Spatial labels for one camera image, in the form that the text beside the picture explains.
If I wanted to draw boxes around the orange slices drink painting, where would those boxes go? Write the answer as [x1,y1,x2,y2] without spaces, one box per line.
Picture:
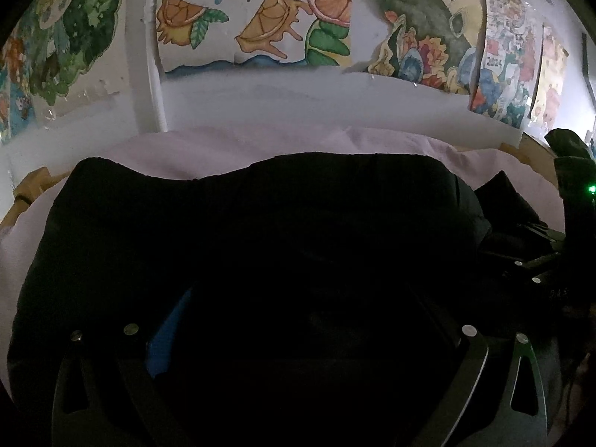
[156,0,352,73]

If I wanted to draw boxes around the large black garment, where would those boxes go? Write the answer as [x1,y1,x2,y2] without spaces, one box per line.
[6,151,567,447]

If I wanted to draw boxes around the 2024 dragon city painting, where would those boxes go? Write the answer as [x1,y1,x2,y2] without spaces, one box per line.
[471,0,542,129]

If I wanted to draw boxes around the yellow pig chick painting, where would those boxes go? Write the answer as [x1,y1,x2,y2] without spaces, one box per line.
[529,22,569,133]

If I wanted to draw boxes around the dark green clothes pile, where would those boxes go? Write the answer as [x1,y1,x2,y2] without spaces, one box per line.
[545,128,595,191]

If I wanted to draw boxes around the pink bed sheet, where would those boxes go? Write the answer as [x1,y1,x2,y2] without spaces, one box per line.
[0,125,567,397]

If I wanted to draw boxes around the wooden bed frame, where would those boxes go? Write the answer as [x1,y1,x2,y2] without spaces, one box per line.
[1,167,70,228]

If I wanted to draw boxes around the blond child forest painting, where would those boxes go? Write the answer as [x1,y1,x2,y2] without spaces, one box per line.
[1,0,128,144]

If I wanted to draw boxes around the white air conditioner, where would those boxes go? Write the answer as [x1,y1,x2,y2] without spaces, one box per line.
[582,32,596,101]

